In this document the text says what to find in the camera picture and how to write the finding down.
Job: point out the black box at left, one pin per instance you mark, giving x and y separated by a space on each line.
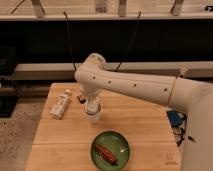
8 90

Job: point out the translucent plastic cup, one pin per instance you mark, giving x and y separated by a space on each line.
92 116

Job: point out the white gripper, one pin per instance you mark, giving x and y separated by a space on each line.
92 105

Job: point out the brown sausage on plate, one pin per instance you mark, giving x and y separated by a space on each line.
106 154

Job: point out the green ceramic plate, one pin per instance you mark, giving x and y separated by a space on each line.
115 143

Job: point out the blue object with cables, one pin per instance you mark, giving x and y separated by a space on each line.
178 123

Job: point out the brown black rectangular block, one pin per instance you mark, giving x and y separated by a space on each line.
81 99

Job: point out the wall power outlet right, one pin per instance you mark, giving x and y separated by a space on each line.
183 72

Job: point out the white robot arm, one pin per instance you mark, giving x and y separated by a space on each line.
190 97

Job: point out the white plastic bottle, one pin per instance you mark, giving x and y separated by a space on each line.
61 104

